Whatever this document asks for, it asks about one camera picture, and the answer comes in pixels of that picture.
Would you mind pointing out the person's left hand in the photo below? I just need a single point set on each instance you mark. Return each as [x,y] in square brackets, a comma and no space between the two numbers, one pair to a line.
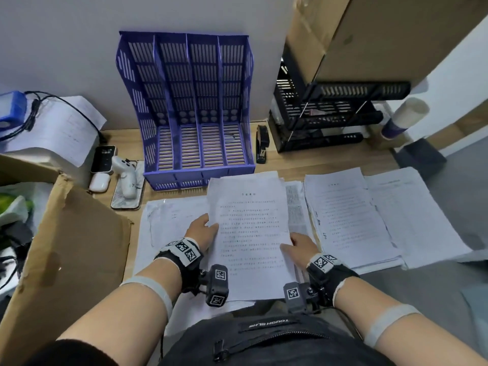
[202,232]

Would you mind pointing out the person's right hand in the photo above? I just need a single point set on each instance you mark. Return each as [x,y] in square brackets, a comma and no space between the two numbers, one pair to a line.
[305,249]

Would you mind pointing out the person's left thumb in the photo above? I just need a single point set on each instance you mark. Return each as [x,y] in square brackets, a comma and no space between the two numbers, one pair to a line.
[211,223]

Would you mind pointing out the person's right thumb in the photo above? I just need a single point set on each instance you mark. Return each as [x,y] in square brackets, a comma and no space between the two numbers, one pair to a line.
[289,247]

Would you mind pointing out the white printed paper sheet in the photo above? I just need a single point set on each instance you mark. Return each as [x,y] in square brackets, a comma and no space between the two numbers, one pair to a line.
[251,232]

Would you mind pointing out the person's right forearm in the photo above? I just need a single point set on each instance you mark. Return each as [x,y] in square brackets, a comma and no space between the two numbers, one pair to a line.
[411,331]

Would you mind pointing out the person's left forearm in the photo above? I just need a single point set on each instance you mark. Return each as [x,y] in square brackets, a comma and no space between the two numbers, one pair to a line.
[125,304]

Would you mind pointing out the narrow paper stack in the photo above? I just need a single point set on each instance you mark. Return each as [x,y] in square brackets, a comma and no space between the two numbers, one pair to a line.
[299,209]

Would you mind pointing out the wide flat paper stack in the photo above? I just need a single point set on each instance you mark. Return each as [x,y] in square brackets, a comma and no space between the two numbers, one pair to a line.
[167,224]

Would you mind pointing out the thick paper stack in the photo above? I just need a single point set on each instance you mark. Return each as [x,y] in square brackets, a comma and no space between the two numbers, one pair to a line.
[343,221]

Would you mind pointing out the phone with marbled case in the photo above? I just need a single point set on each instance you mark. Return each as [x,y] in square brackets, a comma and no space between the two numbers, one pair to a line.
[138,190]

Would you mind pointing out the black chest bag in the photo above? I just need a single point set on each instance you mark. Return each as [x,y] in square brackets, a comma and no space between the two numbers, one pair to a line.
[274,339]

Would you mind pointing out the white handheld controller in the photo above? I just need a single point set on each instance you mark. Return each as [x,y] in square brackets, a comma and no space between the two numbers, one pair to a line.
[127,181]

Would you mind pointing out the black stapler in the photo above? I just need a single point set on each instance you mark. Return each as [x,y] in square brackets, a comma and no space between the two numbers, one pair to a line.
[261,142]

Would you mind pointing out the blue plastic file organizer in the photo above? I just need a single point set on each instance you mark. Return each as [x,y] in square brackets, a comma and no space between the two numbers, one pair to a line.
[190,110]

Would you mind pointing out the white earbuds case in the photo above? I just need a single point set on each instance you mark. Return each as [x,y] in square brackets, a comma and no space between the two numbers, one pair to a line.
[99,182]

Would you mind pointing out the small black phone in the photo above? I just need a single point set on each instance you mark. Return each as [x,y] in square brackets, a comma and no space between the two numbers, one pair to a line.
[103,159]

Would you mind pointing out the thin paper stack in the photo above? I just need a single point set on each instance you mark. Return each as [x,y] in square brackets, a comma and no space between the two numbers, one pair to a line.
[415,221]

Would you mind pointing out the black tiered file tray rack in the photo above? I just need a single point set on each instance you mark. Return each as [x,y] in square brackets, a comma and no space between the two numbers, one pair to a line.
[328,118]

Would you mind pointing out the open brown cardboard box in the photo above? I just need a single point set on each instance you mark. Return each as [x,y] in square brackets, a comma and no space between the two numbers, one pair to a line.
[68,262]

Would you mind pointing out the dark grey box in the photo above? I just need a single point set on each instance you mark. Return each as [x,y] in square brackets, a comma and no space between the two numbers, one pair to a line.
[421,158]

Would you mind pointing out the white purple paper cup stack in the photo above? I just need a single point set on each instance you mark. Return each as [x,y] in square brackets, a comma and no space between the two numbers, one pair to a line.
[402,118]

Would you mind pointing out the loose paper sheet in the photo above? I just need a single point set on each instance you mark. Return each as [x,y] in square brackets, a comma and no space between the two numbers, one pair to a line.
[64,129]

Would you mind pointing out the green plastic bag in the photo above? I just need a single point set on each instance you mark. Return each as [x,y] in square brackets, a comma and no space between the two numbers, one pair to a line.
[17,203]

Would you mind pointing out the blue white device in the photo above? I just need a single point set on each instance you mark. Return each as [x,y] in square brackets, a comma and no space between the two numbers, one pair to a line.
[10,108]

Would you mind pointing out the large brown cardboard box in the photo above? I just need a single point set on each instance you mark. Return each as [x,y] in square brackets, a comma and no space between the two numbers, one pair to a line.
[389,30]

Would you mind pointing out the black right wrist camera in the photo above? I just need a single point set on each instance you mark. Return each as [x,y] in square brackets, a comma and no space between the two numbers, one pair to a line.
[299,297]

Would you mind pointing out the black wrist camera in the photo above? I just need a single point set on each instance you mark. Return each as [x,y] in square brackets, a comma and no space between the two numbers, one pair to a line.
[299,297]
[215,285]

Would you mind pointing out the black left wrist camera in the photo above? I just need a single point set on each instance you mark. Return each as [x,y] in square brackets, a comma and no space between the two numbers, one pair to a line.
[215,285]

